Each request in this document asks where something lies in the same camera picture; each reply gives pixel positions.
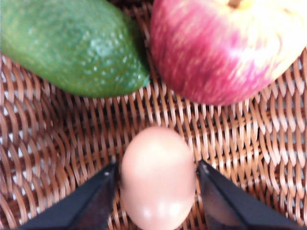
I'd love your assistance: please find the green avocado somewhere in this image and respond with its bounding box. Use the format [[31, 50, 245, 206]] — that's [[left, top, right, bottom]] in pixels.
[[0, 0, 151, 98]]

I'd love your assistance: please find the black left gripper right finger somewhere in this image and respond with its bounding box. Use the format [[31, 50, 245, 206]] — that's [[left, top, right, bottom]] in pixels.
[[197, 160, 306, 230]]

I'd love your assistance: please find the brown egg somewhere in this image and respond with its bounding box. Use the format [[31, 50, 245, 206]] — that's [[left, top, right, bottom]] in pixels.
[[120, 126, 196, 230]]

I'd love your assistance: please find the brown wicker basket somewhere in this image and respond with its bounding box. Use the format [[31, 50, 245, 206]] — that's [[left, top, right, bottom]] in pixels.
[[0, 0, 307, 230]]

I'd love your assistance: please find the red yellow apple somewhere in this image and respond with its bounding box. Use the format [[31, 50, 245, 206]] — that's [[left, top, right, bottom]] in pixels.
[[150, 0, 307, 105]]

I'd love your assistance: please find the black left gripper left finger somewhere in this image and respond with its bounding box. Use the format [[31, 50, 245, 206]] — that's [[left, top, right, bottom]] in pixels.
[[16, 162, 118, 230]]

